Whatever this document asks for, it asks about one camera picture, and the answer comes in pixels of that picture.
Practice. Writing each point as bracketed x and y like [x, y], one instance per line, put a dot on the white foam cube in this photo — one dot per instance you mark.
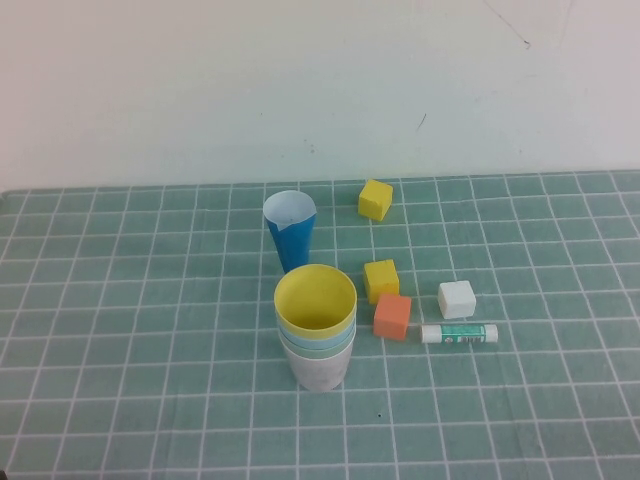
[456, 299]

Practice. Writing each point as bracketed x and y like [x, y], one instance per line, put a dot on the pale green plastic cup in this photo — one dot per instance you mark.
[315, 354]

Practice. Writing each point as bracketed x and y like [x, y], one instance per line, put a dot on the yellow plastic cup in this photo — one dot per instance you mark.
[300, 292]

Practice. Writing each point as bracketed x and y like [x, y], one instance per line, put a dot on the yellow foam cube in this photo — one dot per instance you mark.
[375, 200]
[380, 280]

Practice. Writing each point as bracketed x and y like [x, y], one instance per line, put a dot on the light blue plastic cup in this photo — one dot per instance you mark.
[310, 343]

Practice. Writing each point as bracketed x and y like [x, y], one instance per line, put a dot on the orange foam cube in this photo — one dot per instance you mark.
[392, 317]

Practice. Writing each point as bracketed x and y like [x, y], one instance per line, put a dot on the pink plastic cup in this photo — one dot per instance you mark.
[320, 375]

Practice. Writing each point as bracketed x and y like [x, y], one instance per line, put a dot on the blue paper cone cup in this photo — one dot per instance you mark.
[295, 240]

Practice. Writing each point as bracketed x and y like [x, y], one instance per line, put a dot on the green grid tablecloth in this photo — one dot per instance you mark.
[500, 400]

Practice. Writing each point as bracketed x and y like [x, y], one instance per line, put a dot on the white green glue stick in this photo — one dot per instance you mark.
[460, 333]

